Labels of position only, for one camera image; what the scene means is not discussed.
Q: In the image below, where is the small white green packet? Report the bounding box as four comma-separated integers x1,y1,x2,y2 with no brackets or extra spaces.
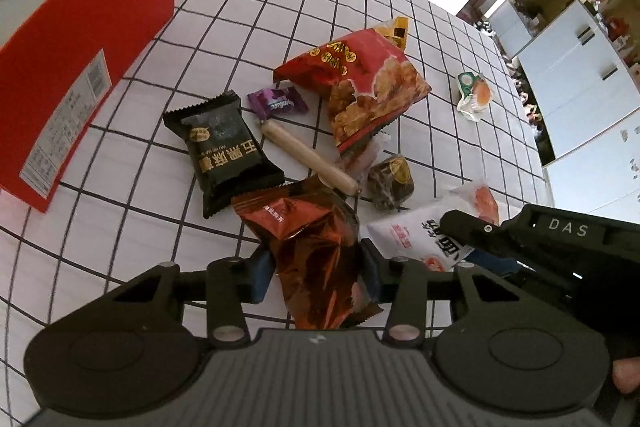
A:
456,72,496,122

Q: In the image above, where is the clear wrapped snack stick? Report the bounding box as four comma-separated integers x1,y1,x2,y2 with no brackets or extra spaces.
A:
335,132,391,178

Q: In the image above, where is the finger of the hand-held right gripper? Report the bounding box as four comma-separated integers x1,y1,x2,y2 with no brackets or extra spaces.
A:
442,208,512,254
462,251,522,279

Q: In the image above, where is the copper foil snack packet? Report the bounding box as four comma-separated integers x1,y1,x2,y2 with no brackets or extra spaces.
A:
231,179,385,330

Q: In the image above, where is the person's right hand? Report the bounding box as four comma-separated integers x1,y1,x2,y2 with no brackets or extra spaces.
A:
612,357,640,396

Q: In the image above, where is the dark ornament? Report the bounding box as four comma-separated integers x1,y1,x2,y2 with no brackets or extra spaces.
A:
514,0,543,20

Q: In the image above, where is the white wall cabinet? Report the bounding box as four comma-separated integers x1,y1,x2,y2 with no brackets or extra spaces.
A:
457,0,640,218

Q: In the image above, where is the round brown cake packet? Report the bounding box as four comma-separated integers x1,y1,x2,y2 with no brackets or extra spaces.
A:
367,154,417,211

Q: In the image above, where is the large red snack bag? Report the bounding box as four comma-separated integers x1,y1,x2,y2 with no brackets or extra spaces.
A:
273,28,432,156

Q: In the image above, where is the yellow snack packet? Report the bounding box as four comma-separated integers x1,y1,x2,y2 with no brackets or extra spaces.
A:
375,17,411,52

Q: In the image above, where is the purple candy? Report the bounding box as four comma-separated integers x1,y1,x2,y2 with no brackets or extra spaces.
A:
247,87,309,118

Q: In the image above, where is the beige sausage stick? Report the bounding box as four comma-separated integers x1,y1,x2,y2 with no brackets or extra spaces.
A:
257,119,362,196

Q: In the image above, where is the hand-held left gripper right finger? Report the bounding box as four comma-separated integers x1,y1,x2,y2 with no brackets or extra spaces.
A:
359,239,521,344

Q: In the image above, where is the black snack packet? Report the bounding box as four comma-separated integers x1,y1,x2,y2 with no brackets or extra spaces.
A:
162,90,286,220

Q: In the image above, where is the white snack packet red print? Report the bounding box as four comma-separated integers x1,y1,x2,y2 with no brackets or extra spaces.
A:
367,184,501,273

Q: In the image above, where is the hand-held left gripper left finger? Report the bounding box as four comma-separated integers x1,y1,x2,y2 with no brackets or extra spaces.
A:
112,247,275,345

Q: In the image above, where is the red cardboard box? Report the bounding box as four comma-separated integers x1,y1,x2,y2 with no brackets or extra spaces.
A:
0,0,181,214

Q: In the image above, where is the row of shelf items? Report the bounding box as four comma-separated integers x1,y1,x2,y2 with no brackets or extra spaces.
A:
592,0,640,68

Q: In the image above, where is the row of shoes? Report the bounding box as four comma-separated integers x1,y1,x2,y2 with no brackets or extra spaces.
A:
472,19,551,152

